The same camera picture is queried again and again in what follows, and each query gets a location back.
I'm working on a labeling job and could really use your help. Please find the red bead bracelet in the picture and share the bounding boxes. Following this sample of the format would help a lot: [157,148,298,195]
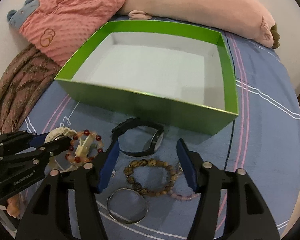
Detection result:
[65,129,105,164]

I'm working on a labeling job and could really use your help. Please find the silver metal bangle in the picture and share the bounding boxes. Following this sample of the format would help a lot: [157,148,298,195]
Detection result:
[106,188,148,224]

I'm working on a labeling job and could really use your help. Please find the brown wooden bead bracelet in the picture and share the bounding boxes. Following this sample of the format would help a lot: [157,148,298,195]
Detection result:
[123,158,178,197]

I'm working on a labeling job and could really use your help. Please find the brown fringed scarf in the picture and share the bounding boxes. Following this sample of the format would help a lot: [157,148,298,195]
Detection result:
[0,44,61,133]

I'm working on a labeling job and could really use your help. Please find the blue striped bed sheet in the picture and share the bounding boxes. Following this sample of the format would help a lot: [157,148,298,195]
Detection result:
[20,31,300,239]

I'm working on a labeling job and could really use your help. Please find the pink dotted blanket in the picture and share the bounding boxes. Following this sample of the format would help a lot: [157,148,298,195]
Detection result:
[19,0,126,66]

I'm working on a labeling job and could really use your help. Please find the blue plush toy head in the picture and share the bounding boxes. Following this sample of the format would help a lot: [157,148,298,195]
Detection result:
[7,0,40,30]

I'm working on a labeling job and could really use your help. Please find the green cardboard box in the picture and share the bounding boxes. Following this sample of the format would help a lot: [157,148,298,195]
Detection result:
[56,21,239,135]

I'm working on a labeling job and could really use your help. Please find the long pink plush pillow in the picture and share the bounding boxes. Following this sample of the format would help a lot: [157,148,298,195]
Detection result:
[118,0,280,49]

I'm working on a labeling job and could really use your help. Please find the pink bead bracelet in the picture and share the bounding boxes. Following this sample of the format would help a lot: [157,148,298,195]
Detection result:
[168,162,201,202]

